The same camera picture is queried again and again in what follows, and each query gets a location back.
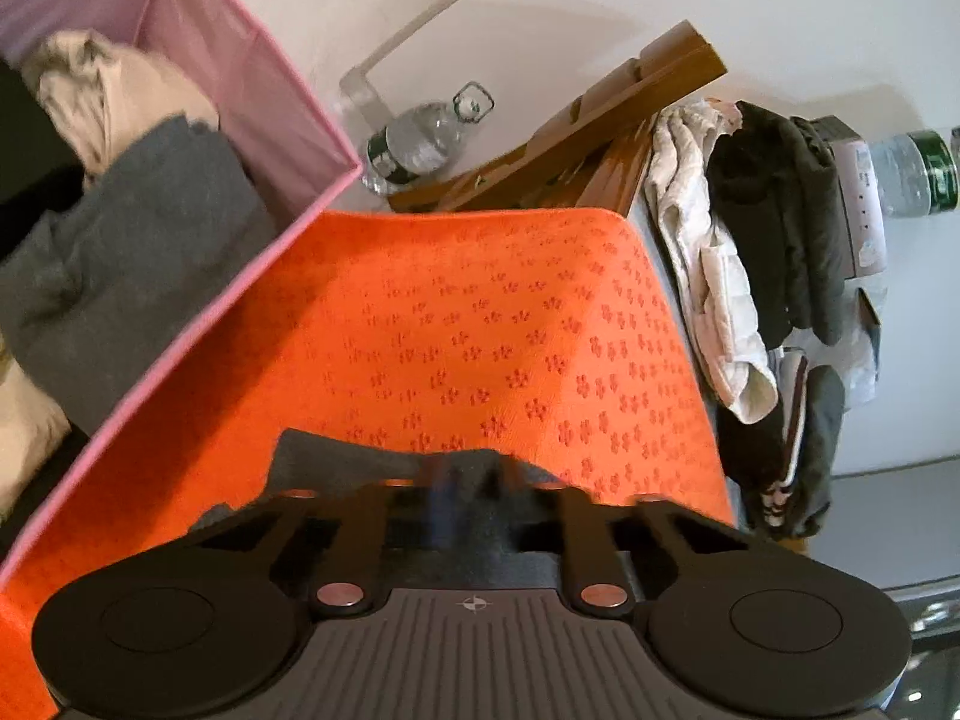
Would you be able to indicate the small green label water bottle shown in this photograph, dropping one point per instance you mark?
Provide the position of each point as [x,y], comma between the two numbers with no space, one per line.
[420,142]

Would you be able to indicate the light grey cloth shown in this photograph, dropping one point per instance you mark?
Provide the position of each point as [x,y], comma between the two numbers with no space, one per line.
[866,345]

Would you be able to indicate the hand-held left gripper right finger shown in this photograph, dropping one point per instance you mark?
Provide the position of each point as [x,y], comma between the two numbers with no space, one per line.
[487,499]

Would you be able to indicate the white puffer jacket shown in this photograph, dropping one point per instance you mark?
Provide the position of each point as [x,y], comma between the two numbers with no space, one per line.
[712,277]

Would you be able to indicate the orange patterned mat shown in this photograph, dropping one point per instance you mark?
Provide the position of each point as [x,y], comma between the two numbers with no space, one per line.
[450,315]

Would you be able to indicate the brown wooden chair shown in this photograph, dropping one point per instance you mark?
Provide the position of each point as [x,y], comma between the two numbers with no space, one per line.
[585,127]

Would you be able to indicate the pink fabric storage box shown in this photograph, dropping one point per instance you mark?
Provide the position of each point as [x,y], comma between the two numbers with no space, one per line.
[247,90]

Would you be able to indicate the striped garment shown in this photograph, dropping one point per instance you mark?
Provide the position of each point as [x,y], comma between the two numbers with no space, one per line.
[787,427]

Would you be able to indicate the folded black garment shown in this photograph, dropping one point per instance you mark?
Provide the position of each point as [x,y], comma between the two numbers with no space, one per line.
[750,262]

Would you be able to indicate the large clear water bottle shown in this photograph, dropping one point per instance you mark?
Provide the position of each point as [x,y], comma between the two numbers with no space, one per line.
[915,172]

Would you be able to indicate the cream cloth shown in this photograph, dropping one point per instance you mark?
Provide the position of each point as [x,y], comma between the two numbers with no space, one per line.
[26,420]

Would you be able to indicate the folded dark grey garment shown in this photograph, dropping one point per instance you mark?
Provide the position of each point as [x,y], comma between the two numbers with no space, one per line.
[817,240]
[825,450]

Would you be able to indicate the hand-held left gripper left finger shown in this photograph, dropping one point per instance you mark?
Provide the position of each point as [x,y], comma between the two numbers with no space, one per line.
[439,499]

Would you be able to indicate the pink water dispenser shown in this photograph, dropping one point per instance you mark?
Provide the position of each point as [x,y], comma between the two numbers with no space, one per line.
[862,202]

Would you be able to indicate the beige garment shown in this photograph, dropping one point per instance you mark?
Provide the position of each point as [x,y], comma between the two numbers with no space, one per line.
[112,90]

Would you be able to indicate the black knit garment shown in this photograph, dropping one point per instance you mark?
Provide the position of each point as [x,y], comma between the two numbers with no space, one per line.
[746,450]

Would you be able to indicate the dark grey fleece pants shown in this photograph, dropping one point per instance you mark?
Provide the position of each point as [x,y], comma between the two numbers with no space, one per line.
[337,465]

